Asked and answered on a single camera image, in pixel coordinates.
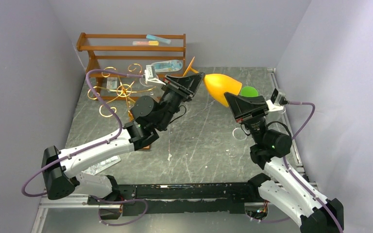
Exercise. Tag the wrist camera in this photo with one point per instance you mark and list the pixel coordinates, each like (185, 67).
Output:
(151, 78)
(276, 103)

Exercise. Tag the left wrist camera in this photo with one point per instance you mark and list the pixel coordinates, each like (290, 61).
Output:
(151, 78)

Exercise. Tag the wooden shelf rack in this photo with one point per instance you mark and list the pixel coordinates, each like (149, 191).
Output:
(116, 50)

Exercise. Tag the small box on shelf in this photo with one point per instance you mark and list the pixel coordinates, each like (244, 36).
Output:
(112, 83)

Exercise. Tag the small clear glass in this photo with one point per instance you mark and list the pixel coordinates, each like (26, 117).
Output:
(239, 134)

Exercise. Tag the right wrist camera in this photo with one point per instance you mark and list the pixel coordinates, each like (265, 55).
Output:
(276, 103)

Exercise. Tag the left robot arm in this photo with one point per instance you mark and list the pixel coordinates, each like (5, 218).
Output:
(63, 170)

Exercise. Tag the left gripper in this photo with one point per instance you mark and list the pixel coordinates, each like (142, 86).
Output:
(193, 83)

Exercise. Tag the orange plastic wine glass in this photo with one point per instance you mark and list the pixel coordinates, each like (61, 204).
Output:
(218, 84)

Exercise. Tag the black base frame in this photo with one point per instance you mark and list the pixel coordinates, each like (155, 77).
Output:
(138, 200)

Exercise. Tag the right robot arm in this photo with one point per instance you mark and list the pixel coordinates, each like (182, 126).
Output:
(280, 184)

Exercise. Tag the packaged item on table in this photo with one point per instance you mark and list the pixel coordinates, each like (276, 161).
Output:
(101, 166)

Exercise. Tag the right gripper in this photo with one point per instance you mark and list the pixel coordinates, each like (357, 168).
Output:
(251, 114)

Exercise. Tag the green plastic wine glass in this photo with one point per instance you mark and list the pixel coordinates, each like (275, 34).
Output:
(249, 91)

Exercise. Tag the gold wire wine glass rack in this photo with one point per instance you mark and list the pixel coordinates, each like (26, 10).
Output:
(124, 90)

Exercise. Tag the blue toothbrush package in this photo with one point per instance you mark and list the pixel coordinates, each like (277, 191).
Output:
(167, 66)

